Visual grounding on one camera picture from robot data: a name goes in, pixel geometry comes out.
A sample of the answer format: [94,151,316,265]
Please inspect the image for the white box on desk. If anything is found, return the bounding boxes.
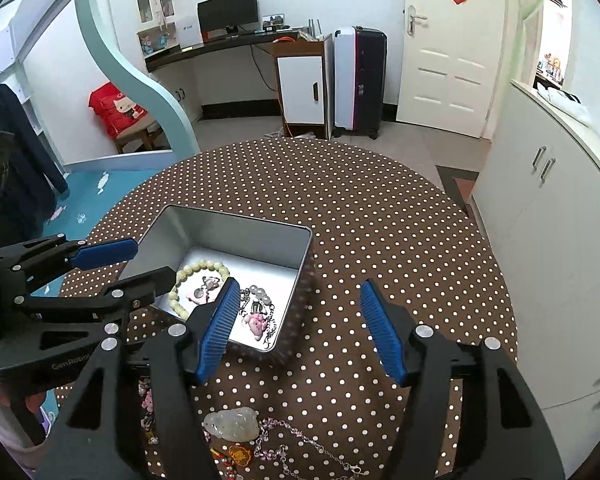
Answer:
[177,14,202,47]

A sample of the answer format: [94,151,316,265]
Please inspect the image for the teal floor mat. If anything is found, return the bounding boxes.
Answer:
[30,167,161,311]

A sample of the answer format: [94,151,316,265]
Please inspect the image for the white jade pendant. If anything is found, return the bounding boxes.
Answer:
[202,408,258,443]

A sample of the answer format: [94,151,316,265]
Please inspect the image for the dark hanging jacket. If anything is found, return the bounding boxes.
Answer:
[0,80,71,241]

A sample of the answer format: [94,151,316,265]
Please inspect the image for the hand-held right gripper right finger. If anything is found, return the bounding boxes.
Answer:
[359,280,567,480]

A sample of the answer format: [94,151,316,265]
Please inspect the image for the person's left hand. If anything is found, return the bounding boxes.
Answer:
[0,375,48,417]

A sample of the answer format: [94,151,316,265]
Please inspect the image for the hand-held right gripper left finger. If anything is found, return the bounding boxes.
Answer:
[32,277,243,480]

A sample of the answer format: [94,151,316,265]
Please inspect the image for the pink charm necklace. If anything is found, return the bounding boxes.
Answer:
[237,284,281,351]

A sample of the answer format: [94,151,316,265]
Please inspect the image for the white sideboard cabinet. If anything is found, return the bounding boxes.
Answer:
[472,77,600,476]

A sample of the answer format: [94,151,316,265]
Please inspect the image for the pink flat pendant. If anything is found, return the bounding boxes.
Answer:
[187,285,216,306]

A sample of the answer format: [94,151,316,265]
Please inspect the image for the red and gold charm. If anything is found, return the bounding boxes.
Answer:
[210,440,253,477]

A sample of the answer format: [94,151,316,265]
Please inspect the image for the grey router with antennas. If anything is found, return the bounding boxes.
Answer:
[300,19,331,42]

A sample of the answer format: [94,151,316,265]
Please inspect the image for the wooden stool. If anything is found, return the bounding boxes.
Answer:
[115,122,173,156]

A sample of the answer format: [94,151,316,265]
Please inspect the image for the white panel door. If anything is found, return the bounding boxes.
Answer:
[396,0,506,138]

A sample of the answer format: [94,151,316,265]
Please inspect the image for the small shelf figurines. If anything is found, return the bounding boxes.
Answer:
[537,55,563,86]

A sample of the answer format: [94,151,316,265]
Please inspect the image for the white brown-framed small cabinet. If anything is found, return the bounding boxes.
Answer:
[272,35,335,140]

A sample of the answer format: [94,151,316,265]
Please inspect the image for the silver metal tin box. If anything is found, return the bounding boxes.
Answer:
[117,204,314,363]

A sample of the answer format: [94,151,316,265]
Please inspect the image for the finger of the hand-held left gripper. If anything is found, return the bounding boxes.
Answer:
[0,236,139,292]
[10,266,177,348]

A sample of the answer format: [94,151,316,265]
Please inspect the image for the dark corner desk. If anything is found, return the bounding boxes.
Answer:
[145,30,301,73]

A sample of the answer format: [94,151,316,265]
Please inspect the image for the pink charm string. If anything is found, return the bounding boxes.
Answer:
[137,380,161,446]

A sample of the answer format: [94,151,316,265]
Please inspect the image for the teal curved bed frame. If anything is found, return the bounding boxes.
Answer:
[0,0,201,166]

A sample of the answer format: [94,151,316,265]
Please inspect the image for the white plastic bag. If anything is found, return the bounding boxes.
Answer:
[535,85,593,126]

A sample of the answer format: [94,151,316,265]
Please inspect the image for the pale cream bead bracelet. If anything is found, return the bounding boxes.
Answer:
[169,261,231,321]

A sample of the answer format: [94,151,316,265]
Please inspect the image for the pink pig charm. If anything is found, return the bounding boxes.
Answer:
[242,312,273,337]

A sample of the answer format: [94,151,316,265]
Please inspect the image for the white and black suitcase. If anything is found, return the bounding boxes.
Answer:
[332,26,388,141]

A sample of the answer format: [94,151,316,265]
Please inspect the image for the brown polka dot tablecloth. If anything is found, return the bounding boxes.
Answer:
[60,137,518,480]

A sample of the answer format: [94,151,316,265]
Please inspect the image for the brown door mat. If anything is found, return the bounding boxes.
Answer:
[436,164,481,203]

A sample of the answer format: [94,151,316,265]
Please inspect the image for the white glass-door hutch cupboard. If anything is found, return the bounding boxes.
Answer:
[106,0,181,58]

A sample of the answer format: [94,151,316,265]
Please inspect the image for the black computer monitor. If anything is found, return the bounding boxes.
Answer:
[196,0,259,36]

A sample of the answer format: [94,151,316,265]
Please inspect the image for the silver door handle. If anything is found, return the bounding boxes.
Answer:
[407,5,428,36]

